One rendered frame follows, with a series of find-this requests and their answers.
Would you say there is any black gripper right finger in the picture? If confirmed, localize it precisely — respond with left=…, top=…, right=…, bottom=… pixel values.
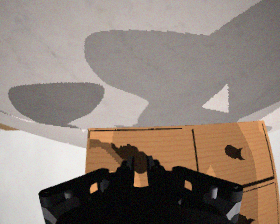
left=146, top=156, right=244, bottom=224

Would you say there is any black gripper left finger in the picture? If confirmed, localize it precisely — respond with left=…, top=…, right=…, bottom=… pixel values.
left=38, top=156, right=135, bottom=224

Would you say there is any small wooden chest of drawers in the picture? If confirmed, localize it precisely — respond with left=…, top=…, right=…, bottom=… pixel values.
left=85, top=120, right=280, bottom=224

